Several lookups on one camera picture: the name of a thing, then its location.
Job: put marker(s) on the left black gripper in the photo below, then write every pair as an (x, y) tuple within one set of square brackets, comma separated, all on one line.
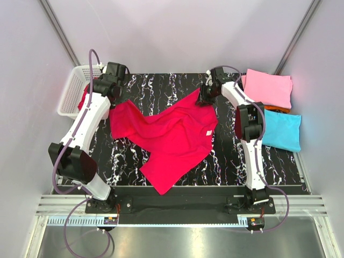
[(121, 83)]

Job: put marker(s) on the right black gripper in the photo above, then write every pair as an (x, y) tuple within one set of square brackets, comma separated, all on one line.
[(203, 99)]

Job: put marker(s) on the crimson t shirt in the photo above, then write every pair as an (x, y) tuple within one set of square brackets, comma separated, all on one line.
[(83, 97), (178, 138)]

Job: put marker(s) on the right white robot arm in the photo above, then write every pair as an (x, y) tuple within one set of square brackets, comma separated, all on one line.
[(249, 129)]

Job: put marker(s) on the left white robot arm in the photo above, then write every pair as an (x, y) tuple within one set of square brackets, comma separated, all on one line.
[(70, 157)]

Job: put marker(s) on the crimson t shirt in basket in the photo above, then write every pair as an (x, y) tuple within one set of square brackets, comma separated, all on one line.
[(83, 97)]

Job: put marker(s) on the white plastic basket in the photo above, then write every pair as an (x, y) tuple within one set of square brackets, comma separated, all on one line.
[(73, 91)]

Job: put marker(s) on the folded pink t shirt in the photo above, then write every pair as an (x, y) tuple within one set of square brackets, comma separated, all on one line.
[(269, 89)]

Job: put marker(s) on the black marble pattern mat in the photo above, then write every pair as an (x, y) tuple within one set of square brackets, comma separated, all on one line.
[(119, 161)]

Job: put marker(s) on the folded orange t shirt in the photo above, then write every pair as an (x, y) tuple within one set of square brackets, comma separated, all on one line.
[(276, 109)]

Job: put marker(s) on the folded cyan t shirt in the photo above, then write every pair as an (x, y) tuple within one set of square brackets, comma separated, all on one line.
[(282, 131)]

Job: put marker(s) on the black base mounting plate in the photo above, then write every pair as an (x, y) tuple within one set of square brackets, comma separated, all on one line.
[(175, 218)]

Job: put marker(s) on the aluminium frame rail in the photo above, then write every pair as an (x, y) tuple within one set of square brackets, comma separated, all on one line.
[(295, 205)]

